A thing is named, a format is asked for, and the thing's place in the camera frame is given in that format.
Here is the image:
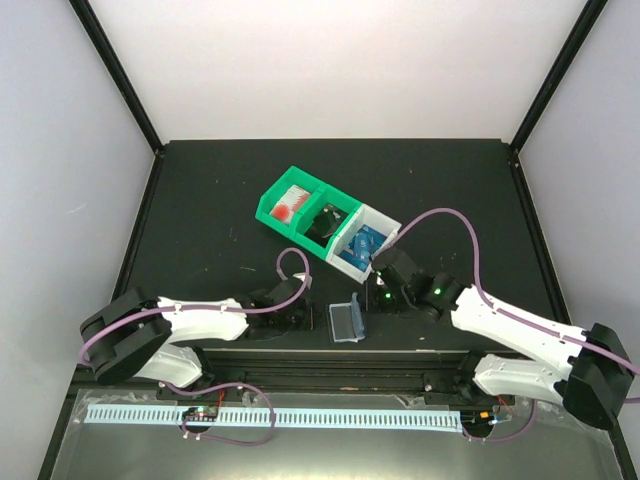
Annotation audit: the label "clear sleeve card holder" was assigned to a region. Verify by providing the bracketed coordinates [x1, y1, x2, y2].
[327, 292, 366, 344]

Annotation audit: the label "white plastic card bin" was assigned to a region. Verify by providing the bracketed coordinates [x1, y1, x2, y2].
[325, 204, 401, 283]

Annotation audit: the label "green double compartment bin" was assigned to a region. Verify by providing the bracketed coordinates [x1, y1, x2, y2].
[255, 166, 363, 260]

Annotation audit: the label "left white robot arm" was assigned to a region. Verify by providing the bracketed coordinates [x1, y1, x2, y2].
[79, 274, 313, 399]

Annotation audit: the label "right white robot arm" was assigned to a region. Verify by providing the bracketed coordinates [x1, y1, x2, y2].
[374, 269, 639, 431]

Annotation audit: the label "blue cards in bin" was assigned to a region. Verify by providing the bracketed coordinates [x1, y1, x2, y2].
[339, 225, 387, 271]

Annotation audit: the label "red and white cards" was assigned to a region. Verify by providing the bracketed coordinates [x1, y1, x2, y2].
[270, 185, 311, 225]

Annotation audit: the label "right circuit board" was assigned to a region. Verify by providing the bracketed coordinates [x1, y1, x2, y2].
[461, 410, 513, 426]

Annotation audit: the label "circuit board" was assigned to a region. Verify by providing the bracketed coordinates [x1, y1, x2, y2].
[461, 410, 513, 426]
[182, 406, 218, 423]

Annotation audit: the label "left circuit board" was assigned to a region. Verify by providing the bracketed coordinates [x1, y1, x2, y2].
[182, 406, 218, 423]

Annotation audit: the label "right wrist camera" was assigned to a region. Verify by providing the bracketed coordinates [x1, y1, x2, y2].
[371, 247, 419, 288]

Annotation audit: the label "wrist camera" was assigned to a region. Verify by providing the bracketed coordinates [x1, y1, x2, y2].
[293, 272, 313, 289]
[371, 247, 419, 288]

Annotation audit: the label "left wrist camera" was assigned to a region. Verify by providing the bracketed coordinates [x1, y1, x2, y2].
[293, 272, 313, 289]

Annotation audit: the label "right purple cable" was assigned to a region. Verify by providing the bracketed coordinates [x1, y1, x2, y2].
[384, 207, 640, 444]

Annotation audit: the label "purple cable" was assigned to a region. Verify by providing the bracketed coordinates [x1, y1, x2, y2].
[78, 248, 277, 446]
[384, 207, 640, 444]

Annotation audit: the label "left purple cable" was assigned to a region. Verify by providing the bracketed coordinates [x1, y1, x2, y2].
[78, 248, 277, 446]

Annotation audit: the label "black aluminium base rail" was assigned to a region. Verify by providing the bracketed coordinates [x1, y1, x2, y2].
[79, 349, 606, 401]

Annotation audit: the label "white slotted cable duct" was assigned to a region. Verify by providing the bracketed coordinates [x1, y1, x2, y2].
[84, 404, 462, 433]

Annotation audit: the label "right black frame post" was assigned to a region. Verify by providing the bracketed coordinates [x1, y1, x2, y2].
[509, 0, 610, 151]

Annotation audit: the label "black frame post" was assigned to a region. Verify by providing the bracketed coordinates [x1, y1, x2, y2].
[509, 0, 610, 151]
[68, 0, 165, 156]

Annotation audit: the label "left black frame post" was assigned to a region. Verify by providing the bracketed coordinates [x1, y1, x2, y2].
[68, 0, 165, 156]

